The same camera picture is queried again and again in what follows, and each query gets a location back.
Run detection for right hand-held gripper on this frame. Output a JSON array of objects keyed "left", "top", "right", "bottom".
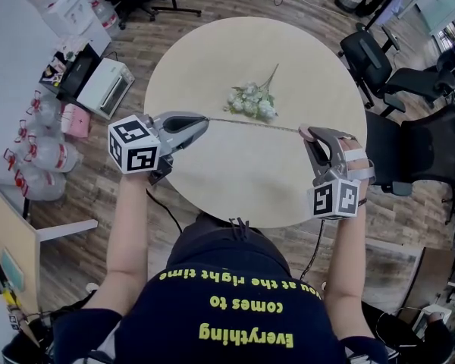
[{"left": 302, "top": 126, "right": 362, "bottom": 220}]

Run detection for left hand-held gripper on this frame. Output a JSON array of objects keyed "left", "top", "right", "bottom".
[{"left": 108, "top": 111, "right": 210, "bottom": 186}]

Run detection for person's right forearm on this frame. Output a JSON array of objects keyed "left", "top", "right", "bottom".
[{"left": 321, "top": 197, "right": 372, "bottom": 335}]

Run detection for person's left forearm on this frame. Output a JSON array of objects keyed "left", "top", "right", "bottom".
[{"left": 83, "top": 171, "right": 149, "bottom": 316}]

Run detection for person's right hand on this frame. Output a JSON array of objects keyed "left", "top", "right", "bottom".
[{"left": 343, "top": 136, "right": 375, "bottom": 189}]

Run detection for white artificial flower bouquet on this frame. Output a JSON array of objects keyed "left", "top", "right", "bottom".
[{"left": 223, "top": 63, "right": 280, "bottom": 124}]

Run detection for white toaster oven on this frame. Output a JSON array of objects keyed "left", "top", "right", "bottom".
[{"left": 77, "top": 58, "right": 136, "bottom": 121}]

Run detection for black mesh office chair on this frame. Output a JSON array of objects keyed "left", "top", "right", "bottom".
[{"left": 363, "top": 106, "right": 455, "bottom": 225}]

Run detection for pink bag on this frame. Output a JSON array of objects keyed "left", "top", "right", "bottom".
[{"left": 60, "top": 102, "right": 92, "bottom": 139}]

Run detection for black box appliance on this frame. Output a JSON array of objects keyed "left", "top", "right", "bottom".
[{"left": 58, "top": 43, "right": 102, "bottom": 104}]

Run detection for person's black trousers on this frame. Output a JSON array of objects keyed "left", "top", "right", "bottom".
[{"left": 166, "top": 212, "right": 292, "bottom": 280}]

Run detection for white plastic bag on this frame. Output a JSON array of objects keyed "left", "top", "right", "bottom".
[{"left": 58, "top": 38, "right": 90, "bottom": 62}]

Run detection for tray of small items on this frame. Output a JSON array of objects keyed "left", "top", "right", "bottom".
[{"left": 39, "top": 61, "right": 65, "bottom": 86}]

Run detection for dark wooden desk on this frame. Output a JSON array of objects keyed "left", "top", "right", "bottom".
[{"left": 363, "top": 239, "right": 455, "bottom": 318}]

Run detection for person's navy printed t-shirt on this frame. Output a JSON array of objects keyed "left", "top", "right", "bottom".
[{"left": 52, "top": 265, "right": 388, "bottom": 364}]

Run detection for light wooden desk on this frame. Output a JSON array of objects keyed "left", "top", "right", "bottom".
[{"left": 0, "top": 176, "right": 99, "bottom": 318}]

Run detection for white device box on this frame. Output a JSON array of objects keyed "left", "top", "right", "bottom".
[{"left": 413, "top": 303, "right": 453, "bottom": 337}]

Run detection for teal notebook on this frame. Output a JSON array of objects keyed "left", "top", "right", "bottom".
[{"left": 0, "top": 248, "right": 26, "bottom": 293}]

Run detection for yellow small object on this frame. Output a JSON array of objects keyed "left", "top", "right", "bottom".
[{"left": 2, "top": 292, "right": 22, "bottom": 309}]

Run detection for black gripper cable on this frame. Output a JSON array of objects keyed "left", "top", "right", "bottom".
[
  {"left": 299, "top": 218, "right": 325, "bottom": 282},
  {"left": 146, "top": 187, "right": 185, "bottom": 234}
]

